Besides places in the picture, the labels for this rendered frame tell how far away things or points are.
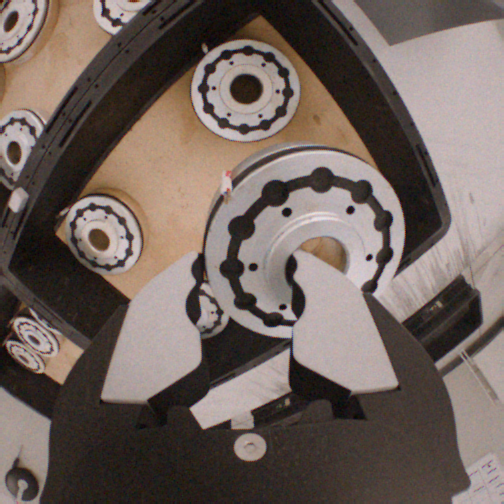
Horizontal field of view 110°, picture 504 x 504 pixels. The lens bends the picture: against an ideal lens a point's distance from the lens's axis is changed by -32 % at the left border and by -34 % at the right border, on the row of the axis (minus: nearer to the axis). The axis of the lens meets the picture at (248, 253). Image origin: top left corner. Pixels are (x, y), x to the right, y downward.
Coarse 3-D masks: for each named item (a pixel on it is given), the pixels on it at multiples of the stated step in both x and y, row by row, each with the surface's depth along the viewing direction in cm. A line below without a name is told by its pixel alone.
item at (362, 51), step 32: (192, 0) 12; (320, 0) 12; (160, 32) 13; (352, 32) 13; (128, 64) 13; (96, 96) 14; (384, 96) 15; (64, 128) 15; (416, 128) 16; (416, 160) 18; (32, 192) 17; (448, 224) 21; (416, 256) 22; (32, 288) 22; (64, 320) 24
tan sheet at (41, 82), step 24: (72, 0) 15; (72, 24) 17; (96, 24) 18; (48, 48) 18; (72, 48) 18; (96, 48) 19; (24, 72) 18; (48, 72) 19; (72, 72) 20; (24, 96) 20; (48, 96) 21; (0, 120) 21
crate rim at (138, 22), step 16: (160, 0) 11; (176, 0) 11; (144, 16) 12; (128, 32) 12; (112, 48) 13; (96, 64) 13; (80, 80) 13; (64, 96) 14; (80, 96) 14; (64, 112) 14; (48, 128) 15; (48, 144) 15; (32, 160) 16; (32, 176) 16; (0, 224) 18; (0, 240) 19; (0, 256) 20
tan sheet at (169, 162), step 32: (256, 32) 20; (256, 96) 24; (320, 96) 24; (160, 128) 25; (192, 128) 25; (288, 128) 25; (320, 128) 25; (352, 128) 26; (128, 160) 26; (160, 160) 26; (192, 160) 27; (224, 160) 27; (128, 192) 28; (160, 192) 28; (192, 192) 28; (64, 224) 29; (160, 224) 30; (192, 224) 30; (160, 256) 32; (128, 288) 34
